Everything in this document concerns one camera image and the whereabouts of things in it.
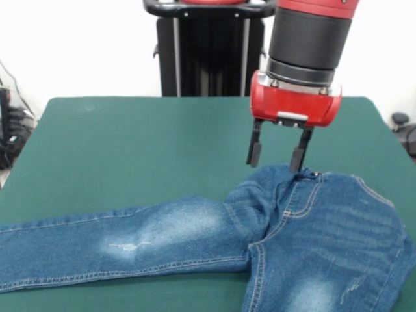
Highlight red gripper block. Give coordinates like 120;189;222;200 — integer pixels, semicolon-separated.
246;70;343;173

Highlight blue denim jeans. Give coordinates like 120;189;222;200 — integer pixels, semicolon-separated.
0;164;410;312

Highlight dark green table cloth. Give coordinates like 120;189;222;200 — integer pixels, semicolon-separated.
0;96;416;312

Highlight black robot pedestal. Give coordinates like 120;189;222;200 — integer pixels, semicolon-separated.
142;0;277;98

